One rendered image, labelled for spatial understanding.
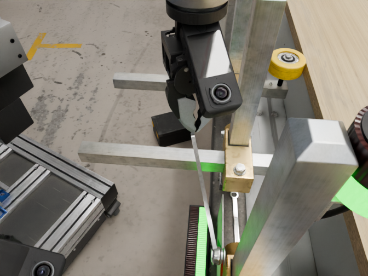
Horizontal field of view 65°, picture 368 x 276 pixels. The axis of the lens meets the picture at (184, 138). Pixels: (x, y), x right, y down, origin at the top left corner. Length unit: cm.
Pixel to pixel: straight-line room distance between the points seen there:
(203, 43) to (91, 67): 198
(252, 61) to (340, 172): 27
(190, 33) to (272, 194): 21
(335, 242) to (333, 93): 29
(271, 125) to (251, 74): 52
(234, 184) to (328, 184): 34
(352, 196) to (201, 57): 21
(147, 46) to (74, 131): 98
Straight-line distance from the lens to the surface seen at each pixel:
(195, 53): 34
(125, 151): 56
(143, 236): 139
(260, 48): 42
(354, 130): 20
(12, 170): 151
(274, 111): 98
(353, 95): 67
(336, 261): 66
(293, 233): 26
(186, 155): 54
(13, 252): 37
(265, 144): 89
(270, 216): 23
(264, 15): 40
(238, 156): 54
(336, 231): 65
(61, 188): 135
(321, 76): 69
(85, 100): 202
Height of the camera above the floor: 128
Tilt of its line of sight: 50 degrees down
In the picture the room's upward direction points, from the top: straight up
